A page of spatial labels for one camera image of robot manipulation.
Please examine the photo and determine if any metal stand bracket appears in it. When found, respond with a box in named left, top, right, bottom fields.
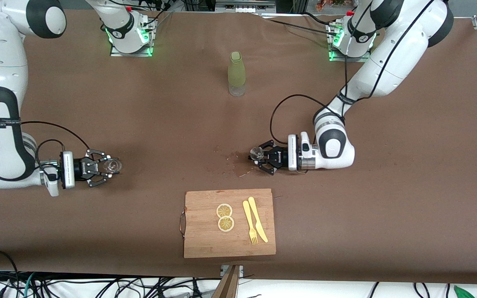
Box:
left=221, top=265, right=244, bottom=279

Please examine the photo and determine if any teal cable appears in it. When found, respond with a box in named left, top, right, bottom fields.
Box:
left=22, top=272, right=37, bottom=298

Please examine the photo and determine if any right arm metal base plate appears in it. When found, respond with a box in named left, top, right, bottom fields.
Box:
left=110, top=19, right=154, bottom=58

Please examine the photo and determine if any black table cable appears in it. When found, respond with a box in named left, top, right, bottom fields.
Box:
left=259, top=14, right=340, bottom=38

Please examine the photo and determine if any yellow plastic fork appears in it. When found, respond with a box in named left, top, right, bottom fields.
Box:
left=243, top=200, right=258, bottom=245

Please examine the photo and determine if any wooden cutting board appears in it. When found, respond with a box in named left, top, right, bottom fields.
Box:
left=179, top=188, right=277, bottom=259

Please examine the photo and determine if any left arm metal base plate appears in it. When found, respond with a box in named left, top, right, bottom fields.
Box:
left=328, top=23, right=372, bottom=62

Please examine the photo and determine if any yellow plastic knife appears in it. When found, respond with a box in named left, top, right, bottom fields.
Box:
left=248, top=196, right=269, bottom=243

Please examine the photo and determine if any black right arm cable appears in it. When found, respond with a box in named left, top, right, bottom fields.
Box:
left=0, top=120, right=91, bottom=174

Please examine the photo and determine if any black base cable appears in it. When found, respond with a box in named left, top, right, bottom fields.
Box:
left=137, top=2, right=173, bottom=31

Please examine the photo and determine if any wooden camera stand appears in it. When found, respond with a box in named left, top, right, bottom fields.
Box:
left=212, top=265, right=241, bottom=298

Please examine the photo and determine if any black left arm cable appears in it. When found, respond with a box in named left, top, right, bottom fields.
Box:
left=270, top=0, right=436, bottom=145

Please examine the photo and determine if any green sleeved glass bottle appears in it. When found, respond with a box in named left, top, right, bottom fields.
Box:
left=227, top=51, right=246, bottom=97

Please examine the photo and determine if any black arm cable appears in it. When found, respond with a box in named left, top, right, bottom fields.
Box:
left=0, top=120, right=91, bottom=174
left=270, top=0, right=436, bottom=145

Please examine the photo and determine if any green plastic object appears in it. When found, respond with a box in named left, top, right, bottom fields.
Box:
left=454, top=285, right=476, bottom=298

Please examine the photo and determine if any small clear glass cup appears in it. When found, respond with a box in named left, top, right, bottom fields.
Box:
left=102, top=158, right=123, bottom=175

